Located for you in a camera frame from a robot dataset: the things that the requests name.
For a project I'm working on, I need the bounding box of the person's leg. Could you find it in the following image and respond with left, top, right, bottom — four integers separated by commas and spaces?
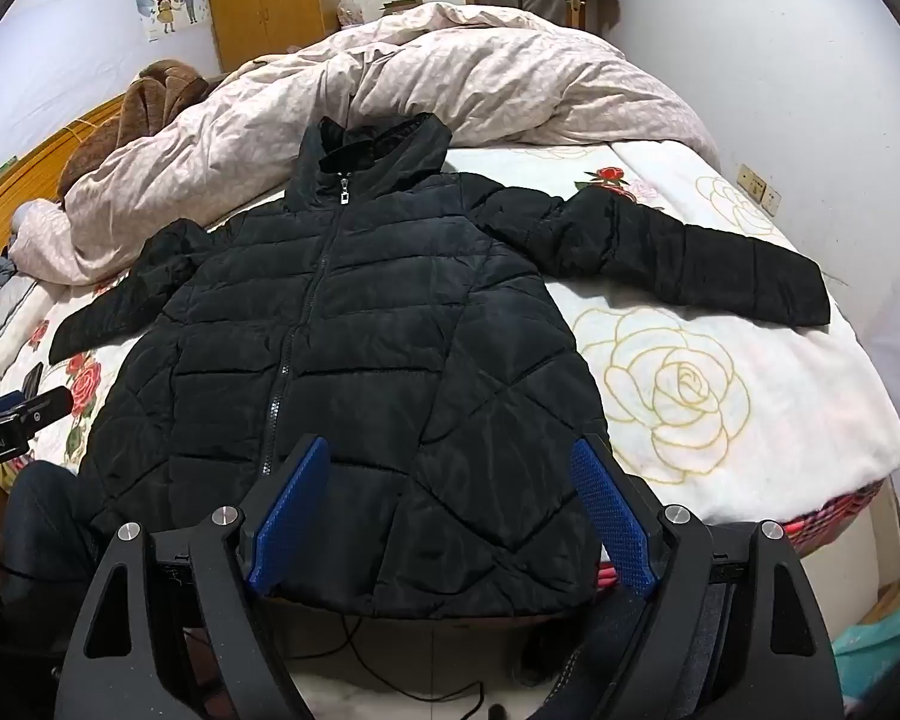
0, 460, 125, 620

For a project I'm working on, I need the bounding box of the rose print bed blanket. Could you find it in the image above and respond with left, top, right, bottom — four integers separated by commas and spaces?
0, 139, 900, 593

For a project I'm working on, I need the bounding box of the brown plush blanket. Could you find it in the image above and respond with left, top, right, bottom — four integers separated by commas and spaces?
56, 60, 212, 197

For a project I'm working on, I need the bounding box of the teal box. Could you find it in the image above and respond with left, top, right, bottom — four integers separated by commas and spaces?
831, 591, 900, 692

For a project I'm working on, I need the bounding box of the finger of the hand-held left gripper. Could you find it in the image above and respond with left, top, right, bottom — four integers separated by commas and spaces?
0, 385, 74, 430

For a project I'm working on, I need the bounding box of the black cable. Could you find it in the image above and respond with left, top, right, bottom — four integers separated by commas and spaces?
328, 610, 490, 720

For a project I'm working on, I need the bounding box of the wooden wardrobe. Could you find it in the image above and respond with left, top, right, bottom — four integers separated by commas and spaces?
202, 0, 342, 73

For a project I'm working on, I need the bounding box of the wooden headboard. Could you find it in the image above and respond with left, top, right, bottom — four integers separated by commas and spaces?
0, 94, 133, 316

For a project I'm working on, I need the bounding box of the black puffer jacket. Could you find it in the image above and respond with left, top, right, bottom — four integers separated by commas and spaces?
49, 112, 832, 620

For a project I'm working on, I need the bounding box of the grey white pillow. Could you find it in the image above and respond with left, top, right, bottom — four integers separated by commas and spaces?
0, 255, 40, 377

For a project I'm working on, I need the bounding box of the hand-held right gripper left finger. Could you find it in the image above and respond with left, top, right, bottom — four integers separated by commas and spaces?
58, 433, 332, 720

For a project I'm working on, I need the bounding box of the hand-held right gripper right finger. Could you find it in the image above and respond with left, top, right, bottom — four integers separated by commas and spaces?
568, 432, 845, 720

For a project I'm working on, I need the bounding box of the pink patterned duvet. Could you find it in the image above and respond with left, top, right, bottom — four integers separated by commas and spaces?
11, 0, 721, 287

